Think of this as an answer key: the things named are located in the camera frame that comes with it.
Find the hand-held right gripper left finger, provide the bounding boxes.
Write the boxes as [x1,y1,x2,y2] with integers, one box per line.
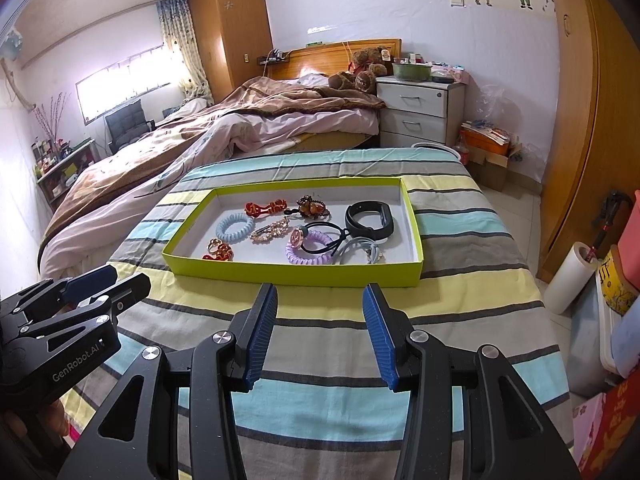
[57,283,278,480]

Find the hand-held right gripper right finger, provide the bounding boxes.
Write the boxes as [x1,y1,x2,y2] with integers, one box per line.
[362,282,581,480]

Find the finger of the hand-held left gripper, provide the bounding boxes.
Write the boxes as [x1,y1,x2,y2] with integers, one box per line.
[0,264,118,318]
[22,272,152,341]

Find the red orange knotted bracelet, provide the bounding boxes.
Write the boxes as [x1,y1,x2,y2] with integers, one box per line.
[245,199,289,219]

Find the green-edged white box tray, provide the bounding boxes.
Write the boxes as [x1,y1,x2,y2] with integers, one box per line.
[161,176,423,288]

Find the person's left hand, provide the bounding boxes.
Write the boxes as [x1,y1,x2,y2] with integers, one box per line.
[32,394,69,440]

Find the striped tablecloth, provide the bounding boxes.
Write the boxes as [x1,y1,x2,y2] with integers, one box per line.
[65,147,573,480]

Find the gold rhinestone hair clip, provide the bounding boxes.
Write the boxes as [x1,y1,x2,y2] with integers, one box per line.
[250,219,291,243]

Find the cluttered white shelf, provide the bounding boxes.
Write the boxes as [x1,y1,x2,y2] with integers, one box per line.
[32,137,98,213]

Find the black fitness band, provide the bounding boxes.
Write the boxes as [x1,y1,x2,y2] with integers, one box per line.
[345,201,396,239]

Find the amber bead hair clip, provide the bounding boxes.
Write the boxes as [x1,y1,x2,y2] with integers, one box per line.
[296,196,332,221]

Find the black office chair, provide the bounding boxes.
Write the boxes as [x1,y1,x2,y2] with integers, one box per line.
[104,99,156,153]

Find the flower branches in vase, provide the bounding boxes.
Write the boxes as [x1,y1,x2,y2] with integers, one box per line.
[32,92,71,141]

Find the white-rimmed trash bin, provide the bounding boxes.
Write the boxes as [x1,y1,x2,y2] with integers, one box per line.
[410,142,463,161]

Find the window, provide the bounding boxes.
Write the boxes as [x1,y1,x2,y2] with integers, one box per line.
[75,45,186,126]

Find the white paper roll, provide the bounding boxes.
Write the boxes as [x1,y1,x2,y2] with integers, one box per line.
[544,241,598,316]

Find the cardboard box of books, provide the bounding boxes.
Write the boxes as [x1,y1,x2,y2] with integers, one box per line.
[460,120,523,191]

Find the clear plastic storage container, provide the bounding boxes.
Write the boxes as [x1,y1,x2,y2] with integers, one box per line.
[570,280,621,396]

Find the pink duvet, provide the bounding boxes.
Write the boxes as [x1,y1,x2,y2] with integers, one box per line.
[200,107,381,153]

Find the white drawer nightstand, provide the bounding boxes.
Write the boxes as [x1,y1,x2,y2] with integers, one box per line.
[375,76,466,148]

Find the pink box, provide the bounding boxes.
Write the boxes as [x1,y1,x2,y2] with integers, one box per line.
[572,392,608,466]

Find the brown blanket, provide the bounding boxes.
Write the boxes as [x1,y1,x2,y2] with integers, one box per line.
[220,76,386,116]

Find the yellow red paper bag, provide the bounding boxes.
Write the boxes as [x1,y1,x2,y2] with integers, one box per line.
[597,250,640,316]

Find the floral curtain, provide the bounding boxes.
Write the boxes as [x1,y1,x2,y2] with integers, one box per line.
[156,0,213,101]

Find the black red tool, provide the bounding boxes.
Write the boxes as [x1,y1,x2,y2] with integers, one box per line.
[592,190,633,261]

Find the clear plastic bag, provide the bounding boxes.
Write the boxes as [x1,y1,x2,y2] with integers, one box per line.
[475,85,506,126]

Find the brown teddy bear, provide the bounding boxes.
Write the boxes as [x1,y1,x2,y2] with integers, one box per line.
[327,47,393,95]

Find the red gift box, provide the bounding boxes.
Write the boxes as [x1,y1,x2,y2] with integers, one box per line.
[580,375,640,480]

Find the pink storage bin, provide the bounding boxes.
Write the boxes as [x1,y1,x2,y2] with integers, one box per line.
[617,190,640,321]

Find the green basin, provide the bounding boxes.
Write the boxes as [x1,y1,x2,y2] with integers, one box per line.
[391,61,432,81]

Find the tall wooden cabinet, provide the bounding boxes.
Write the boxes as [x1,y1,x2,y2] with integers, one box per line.
[188,0,274,103]

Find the wooden bed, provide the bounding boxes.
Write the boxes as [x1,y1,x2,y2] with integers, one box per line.
[220,37,403,153]

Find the large wooden wardrobe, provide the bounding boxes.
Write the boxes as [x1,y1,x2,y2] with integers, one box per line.
[537,0,640,281]

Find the grey blue hair tie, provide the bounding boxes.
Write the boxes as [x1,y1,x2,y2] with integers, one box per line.
[332,237,386,265]

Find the purple spiral hair tie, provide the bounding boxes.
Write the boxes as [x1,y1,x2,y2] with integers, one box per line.
[285,230,333,265]

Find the red gold bracelet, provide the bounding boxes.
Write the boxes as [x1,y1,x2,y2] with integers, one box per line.
[202,241,234,262]

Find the black hair tie pink ornament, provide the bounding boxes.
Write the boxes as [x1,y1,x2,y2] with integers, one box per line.
[291,221,351,257]

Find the blue spiral hair tie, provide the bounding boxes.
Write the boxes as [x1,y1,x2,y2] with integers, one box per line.
[216,213,256,242]

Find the wall fan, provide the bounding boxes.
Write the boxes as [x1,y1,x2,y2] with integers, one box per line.
[0,27,23,61]

